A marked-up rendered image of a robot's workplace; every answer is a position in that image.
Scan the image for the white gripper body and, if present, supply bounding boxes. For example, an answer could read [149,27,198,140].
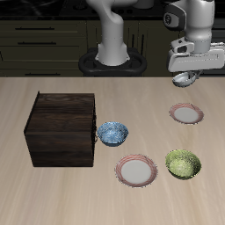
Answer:
[167,41,225,74]

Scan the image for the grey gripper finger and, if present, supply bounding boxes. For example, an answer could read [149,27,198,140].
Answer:
[192,69,204,82]

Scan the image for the red rimmed white plate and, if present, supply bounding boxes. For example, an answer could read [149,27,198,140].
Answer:
[114,153,159,189]
[168,102,206,126]

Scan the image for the green patterned bowl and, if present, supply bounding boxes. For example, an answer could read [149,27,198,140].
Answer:
[164,149,203,180]

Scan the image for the blue patterned bowl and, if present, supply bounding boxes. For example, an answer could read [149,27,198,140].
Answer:
[97,121,130,148]

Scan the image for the dark wooden cabinet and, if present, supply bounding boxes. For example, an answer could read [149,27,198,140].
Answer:
[23,90,98,168]

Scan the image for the dark kitchen cupboards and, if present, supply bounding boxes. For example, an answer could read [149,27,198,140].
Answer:
[0,0,225,78]

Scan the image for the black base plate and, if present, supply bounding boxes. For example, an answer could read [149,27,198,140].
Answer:
[77,47,148,77]

